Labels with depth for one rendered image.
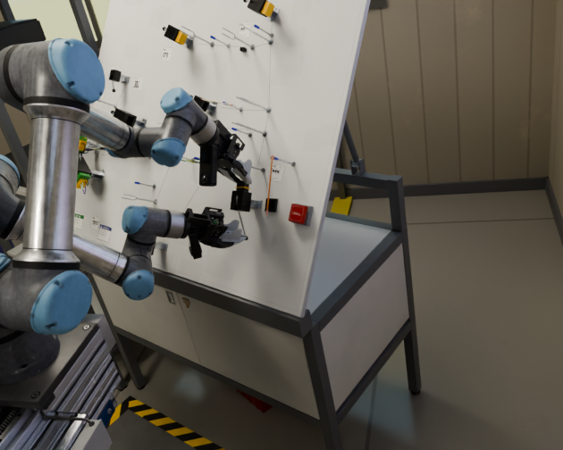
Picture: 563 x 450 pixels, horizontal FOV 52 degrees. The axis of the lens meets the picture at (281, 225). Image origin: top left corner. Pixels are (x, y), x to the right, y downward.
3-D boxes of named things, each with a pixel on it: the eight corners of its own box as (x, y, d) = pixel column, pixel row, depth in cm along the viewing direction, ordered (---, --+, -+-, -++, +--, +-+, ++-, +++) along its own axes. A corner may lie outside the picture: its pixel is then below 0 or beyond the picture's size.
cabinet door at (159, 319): (200, 365, 221) (172, 282, 202) (113, 325, 254) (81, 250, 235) (204, 362, 222) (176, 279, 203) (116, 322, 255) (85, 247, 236)
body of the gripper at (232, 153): (247, 145, 164) (223, 119, 155) (236, 171, 161) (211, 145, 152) (227, 146, 169) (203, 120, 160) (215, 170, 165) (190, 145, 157)
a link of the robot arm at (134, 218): (117, 226, 155) (125, 197, 152) (156, 230, 161) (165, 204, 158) (124, 241, 149) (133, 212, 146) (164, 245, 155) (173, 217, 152)
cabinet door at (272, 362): (318, 421, 188) (298, 328, 169) (199, 367, 221) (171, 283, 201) (323, 416, 189) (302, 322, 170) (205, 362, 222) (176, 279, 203)
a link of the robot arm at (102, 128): (-46, 95, 110) (118, 169, 154) (-3, 91, 105) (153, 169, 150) (-33, 37, 112) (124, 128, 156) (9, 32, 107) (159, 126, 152)
